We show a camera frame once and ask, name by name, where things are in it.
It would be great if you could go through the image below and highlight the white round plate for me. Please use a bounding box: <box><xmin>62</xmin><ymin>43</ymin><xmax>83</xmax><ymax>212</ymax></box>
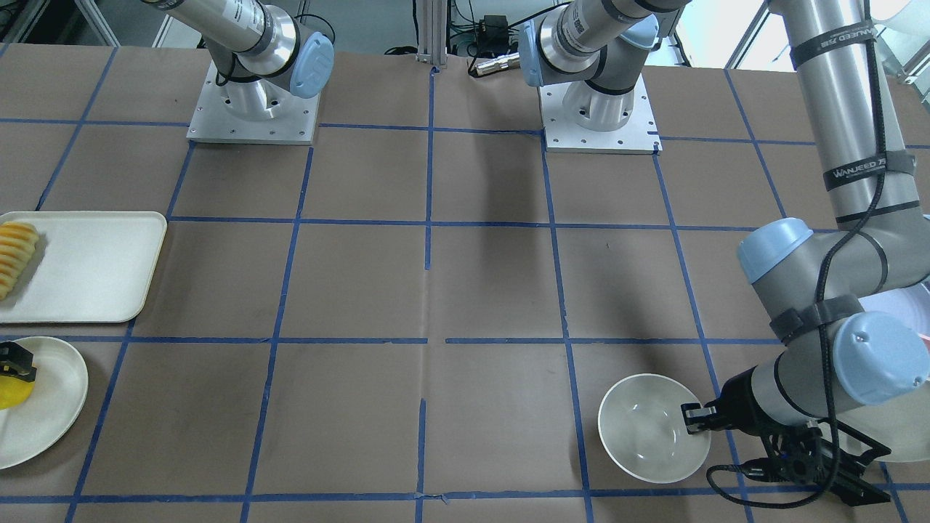
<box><xmin>1</xmin><ymin>336</ymin><xmax>89</xmax><ymax>469</ymax></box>

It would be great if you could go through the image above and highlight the aluminium frame post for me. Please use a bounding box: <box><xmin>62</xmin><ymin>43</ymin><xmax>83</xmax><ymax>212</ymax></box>
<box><xmin>413</xmin><ymin>0</ymin><xmax>450</xmax><ymax>70</ymax></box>

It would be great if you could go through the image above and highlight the white plate in rack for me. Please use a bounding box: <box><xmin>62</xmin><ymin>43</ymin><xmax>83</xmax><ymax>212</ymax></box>
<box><xmin>838</xmin><ymin>406</ymin><xmax>929</xmax><ymax>463</ymax></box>

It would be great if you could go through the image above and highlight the white bowl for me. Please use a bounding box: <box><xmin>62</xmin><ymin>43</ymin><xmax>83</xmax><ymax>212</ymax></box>
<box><xmin>597</xmin><ymin>373</ymin><xmax>711</xmax><ymax>485</ymax></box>

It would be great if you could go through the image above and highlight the silver metal cylinder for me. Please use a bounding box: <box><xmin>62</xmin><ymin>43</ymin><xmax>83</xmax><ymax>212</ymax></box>
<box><xmin>468</xmin><ymin>52</ymin><xmax>520</xmax><ymax>78</ymax></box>

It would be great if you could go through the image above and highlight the yellow lemon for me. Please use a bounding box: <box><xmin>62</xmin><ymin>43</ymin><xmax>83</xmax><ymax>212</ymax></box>
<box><xmin>0</xmin><ymin>375</ymin><xmax>36</xmax><ymax>410</ymax></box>

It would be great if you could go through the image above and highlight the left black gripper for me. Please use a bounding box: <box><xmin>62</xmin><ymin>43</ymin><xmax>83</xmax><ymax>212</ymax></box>
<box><xmin>680</xmin><ymin>367</ymin><xmax>843</xmax><ymax>484</ymax></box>

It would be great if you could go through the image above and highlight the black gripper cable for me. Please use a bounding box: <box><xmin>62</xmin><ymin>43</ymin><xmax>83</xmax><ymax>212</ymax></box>
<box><xmin>706</xmin><ymin>0</ymin><xmax>894</xmax><ymax>509</ymax></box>

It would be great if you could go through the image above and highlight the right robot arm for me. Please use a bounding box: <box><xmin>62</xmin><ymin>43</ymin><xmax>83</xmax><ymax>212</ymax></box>
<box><xmin>2</xmin><ymin>1</ymin><xmax>335</xmax><ymax>323</ymax></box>

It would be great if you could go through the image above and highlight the white rectangular tray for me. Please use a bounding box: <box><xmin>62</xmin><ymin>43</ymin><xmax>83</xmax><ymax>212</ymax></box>
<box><xmin>1</xmin><ymin>211</ymin><xmax>167</xmax><ymax>324</ymax></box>

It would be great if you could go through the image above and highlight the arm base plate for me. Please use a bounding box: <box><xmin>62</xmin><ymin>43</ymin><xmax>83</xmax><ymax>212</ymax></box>
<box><xmin>538</xmin><ymin>76</ymin><xmax>663</xmax><ymax>155</ymax></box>
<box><xmin>187</xmin><ymin>64</ymin><xmax>321</xmax><ymax>145</ymax></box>

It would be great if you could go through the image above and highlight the black dish rack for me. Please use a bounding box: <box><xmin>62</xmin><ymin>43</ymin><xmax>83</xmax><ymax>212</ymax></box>
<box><xmin>822</xmin><ymin>421</ymin><xmax>891</xmax><ymax>507</ymax></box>

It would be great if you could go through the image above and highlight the blue plate in rack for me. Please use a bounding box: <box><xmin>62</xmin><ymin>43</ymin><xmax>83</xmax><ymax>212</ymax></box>
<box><xmin>860</xmin><ymin>283</ymin><xmax>929</xmax><ymax>341</ymax></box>

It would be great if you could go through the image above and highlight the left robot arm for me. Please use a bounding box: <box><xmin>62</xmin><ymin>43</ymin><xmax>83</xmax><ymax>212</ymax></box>
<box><xmin>546</xmin><ymin>68</ymin><xmax>834</xmax><ymax>490</ymax></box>

